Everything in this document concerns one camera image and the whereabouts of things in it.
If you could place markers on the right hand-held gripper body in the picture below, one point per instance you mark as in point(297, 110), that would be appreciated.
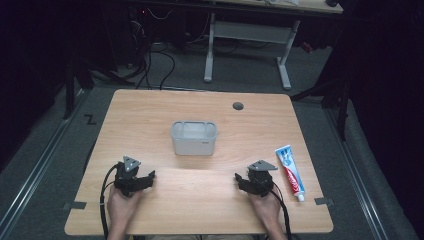
point(260, 181)

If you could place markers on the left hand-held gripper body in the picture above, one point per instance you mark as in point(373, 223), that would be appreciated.
point(127, 176)

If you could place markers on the white red blue toothpaste tube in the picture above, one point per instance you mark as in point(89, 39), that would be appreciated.
point(289, 168)

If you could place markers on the grey plastic holder box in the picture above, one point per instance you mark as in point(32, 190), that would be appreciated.
point(194, 141)

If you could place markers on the person's right hand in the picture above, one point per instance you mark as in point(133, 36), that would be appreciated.
point(267, 210)

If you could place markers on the person's left hand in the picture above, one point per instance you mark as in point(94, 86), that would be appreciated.
point(120, 208)

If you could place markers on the grey tape strip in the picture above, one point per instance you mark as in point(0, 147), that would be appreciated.
point(324, 201)
point(76, 205)

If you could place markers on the round grey table grommet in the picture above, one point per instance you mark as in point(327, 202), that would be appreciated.
point(238, 106)

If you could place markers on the black metal stand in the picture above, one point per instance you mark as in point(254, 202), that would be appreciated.
point(70, 90)
point(342, 106)

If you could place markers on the small red object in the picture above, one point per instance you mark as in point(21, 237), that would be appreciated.
point(307, 47)

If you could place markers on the white-legged background desk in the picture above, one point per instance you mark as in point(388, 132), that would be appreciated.
point(250, 31)

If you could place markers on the metal floor rail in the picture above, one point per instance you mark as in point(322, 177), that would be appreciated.
point(36, 170)
point(356, 173)

